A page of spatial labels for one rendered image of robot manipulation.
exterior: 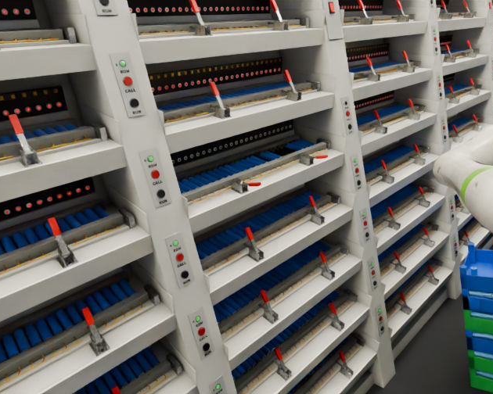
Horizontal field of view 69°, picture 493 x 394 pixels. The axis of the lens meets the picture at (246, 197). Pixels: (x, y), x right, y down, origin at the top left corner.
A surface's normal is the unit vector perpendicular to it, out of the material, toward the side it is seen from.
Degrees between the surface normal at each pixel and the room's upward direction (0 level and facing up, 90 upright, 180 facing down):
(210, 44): 109
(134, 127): 90
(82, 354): 19
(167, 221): 90
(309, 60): 90
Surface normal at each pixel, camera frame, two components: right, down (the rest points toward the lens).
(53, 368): -0.01, -0.88
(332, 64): 0.63, 0.04
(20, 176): 0.67, 0.34
